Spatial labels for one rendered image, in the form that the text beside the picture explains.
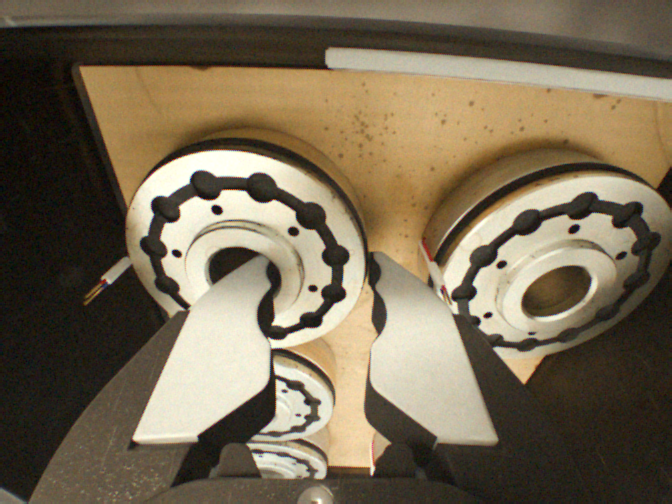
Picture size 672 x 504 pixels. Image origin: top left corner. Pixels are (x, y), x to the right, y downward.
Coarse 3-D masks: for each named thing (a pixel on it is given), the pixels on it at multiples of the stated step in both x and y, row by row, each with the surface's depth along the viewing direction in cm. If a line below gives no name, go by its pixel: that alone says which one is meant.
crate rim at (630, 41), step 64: (0, 0) 2; (64, 0) 2; (128, 0) 2; (192, 0) 2; (256, 0) 2; (320, 0) 2; (384, 0) 2; (448, 0) 2; (512, 0) 2; (576, 0) 2; (640, 0) 2; (640, 64) 2
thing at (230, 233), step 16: (224, 224) 10; (240, 224) 10; (256, 224) 11; (192, 240) 11; (208, 240) 10; (224, 240) 10; (240, 240) 10; (256, 240) 10; (272, 240) 10; (192, 256) 11; (208, 256) 11; (272, 256) 11; (288, 256) 11; (192, 272) 11; (208, 272) 11; (288, 272) 11; (304, 272) 12; (208, 288) 12; (288, 288) 12; (288, 304) 12
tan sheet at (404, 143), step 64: (128, 128) 12; (192, 128) 12; (320, 128) 12; (384, 128) 12; (448, 128) 12; (512, 128) 11; (576, 128) 11; (640, 128) 11; (128, 192) 13; (384, 192) 13; (448, 192) 13
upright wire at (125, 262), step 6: (126, 258) 12; (120, 264) 11; (126, 264) 12; (114, 270) 11; (120, 270) 11; (102, 276) 11; (108, 276) 11; (114, 276) 11; (102, 282) 11; (108, 282) 11; (96, 288) 10; (102, 288) 11; (90, 294) 10; (96, 294) 10; (90, 300) 10
